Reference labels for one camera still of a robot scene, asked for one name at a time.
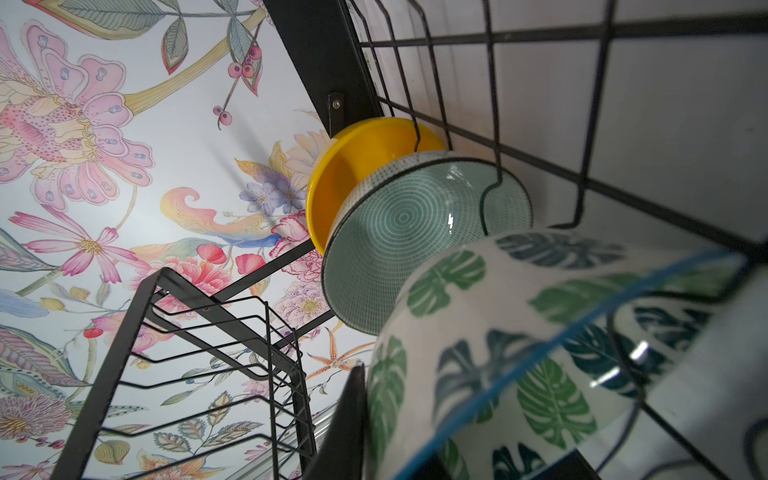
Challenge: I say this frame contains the green leaf pattern bowl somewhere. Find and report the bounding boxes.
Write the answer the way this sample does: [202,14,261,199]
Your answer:
[366,230,745,479]

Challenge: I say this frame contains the yellow plastic bowl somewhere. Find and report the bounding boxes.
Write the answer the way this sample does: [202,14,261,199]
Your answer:
[305,116,448,256]

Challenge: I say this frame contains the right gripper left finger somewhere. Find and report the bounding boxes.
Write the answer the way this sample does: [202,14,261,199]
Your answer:
[302,364,368,480]

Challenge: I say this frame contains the black wire dish rack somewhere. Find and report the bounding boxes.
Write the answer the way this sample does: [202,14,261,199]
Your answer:
[50,0,768,480]

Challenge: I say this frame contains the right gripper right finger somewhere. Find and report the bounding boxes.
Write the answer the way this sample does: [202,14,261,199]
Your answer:
[532,450,600,480]

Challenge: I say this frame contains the pale mint green bowl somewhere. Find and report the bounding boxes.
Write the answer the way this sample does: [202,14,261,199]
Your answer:
[322,151,534,335]

